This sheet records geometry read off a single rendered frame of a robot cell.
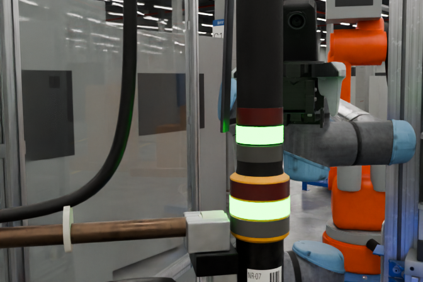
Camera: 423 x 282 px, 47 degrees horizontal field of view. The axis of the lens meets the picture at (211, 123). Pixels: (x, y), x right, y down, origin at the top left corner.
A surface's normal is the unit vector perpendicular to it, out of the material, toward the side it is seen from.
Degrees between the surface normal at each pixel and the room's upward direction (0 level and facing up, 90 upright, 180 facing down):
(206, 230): 90
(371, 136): 65
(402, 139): 76
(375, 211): 90
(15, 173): 90
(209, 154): 90
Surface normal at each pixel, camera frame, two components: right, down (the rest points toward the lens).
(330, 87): -0.99, 0.09
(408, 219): -0.47, 0.08
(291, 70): -0.26, 0.09
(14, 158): 0.90, 0.03
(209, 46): 0.77, 0.05
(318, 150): 0.16, 0.09
